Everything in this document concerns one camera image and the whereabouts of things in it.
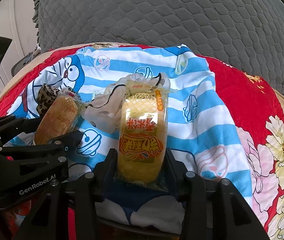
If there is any grey quilted headboard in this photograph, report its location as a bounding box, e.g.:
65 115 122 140
33 0 284 95

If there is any white wardrobe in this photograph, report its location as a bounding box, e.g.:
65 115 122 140
0 0 37 94

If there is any leopard print scrunchie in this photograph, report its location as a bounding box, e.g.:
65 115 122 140
35 83 83 118

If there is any grey bedside table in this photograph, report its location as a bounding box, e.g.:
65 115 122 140
11 51 41 77

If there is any grey shallow tray box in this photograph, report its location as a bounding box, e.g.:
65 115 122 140
98 217 179 238

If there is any blue striped Doraemon cloth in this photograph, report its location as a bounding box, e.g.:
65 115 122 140
7 45 252 204

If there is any yellow packaged cake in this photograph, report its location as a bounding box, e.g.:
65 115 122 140
118 81 169 184

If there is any white charger with cable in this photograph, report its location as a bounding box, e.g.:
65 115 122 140
31 44 42 61

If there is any orange packaged bread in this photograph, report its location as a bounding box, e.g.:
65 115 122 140
34 89 83 145

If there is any red floral blanket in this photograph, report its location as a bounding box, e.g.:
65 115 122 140
0 43 284 239

